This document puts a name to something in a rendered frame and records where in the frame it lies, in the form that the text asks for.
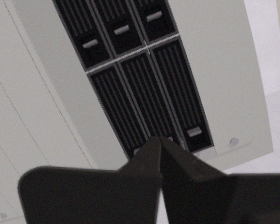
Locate grey open rack frame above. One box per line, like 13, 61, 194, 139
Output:
0, 0, 273, 224

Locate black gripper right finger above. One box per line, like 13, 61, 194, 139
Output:
158, 136, 280, 224

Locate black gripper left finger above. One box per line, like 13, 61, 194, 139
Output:
18, 136, 162, 224

